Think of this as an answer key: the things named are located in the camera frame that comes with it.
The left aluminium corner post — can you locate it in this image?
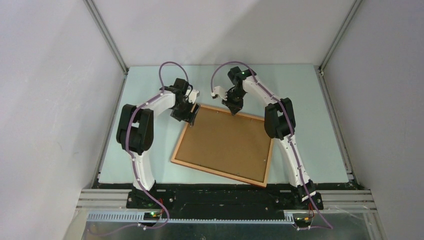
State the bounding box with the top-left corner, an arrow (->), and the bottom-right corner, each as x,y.
83,0 -> 129,75

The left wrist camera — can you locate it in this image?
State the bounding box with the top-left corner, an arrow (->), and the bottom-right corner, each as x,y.
186,89 -> 200,104

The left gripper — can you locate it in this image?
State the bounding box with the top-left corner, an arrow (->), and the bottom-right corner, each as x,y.
170,98 -> 200,126

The grey slotted cable duct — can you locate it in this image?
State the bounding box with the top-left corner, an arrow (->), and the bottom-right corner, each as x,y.
87,211 -> 295,225

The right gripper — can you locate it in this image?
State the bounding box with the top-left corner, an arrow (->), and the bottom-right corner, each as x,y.
222,88 -> 247,115

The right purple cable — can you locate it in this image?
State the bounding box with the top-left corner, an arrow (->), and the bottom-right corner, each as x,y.
210,60 -> 334,231

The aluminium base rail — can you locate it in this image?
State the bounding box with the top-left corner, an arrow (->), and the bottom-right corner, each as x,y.
75,189 -> 378,213

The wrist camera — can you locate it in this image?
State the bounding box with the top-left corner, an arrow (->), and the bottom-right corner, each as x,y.
186,89 -> 200,104
211,86 -> 228,101

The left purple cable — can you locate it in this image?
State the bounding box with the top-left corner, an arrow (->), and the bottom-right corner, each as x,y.
124,61 -> 190,231

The purple cable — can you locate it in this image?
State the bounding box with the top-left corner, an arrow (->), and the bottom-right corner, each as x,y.
210,60 -> 334,231
124,61 -> 190,231

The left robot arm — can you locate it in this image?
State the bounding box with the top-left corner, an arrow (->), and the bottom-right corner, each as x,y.
116,78 -> 200,208

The aluminium corner post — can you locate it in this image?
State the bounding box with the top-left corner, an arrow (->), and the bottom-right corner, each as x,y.
83,0 -> 129,75
318,0 -> 363,76

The wooden picture frame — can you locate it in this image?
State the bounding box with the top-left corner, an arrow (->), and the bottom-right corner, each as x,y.
170,103 -> 276,189

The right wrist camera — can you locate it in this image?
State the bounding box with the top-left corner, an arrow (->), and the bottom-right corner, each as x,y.
211,86 -> 228,101

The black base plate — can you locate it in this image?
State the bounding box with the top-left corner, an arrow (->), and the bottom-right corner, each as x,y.
126,183 -> 324,221

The right aluminium corner post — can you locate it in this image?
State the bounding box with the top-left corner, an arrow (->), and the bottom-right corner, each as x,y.
318,0 -> 363,76

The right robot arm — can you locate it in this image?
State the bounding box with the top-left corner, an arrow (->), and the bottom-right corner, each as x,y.
213,66 -> 316,209

